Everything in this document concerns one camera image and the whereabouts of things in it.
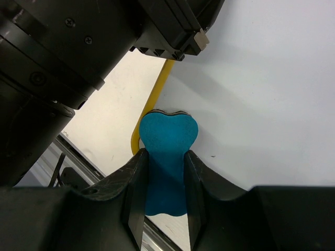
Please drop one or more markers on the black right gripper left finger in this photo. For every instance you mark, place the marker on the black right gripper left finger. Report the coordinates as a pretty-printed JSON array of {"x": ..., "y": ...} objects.
[{"x": 116, "y": 205}]

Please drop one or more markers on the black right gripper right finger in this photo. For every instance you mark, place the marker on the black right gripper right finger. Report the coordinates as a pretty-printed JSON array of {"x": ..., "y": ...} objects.
[{"x": 206, "y": 194}]

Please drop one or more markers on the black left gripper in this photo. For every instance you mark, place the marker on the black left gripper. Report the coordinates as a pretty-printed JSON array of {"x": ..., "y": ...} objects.
[{"x": 62, "y": 51}]

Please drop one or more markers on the blue felt eraser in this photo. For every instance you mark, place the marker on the blue felt eraser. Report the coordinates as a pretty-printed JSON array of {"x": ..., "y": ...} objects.
[{"x": 167, "y": 137}]

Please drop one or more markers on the yellow framed whiteboard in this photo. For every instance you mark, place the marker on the yellow framed whiteboard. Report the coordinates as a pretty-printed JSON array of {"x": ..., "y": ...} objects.
[{"x": 262, "y": 93}]

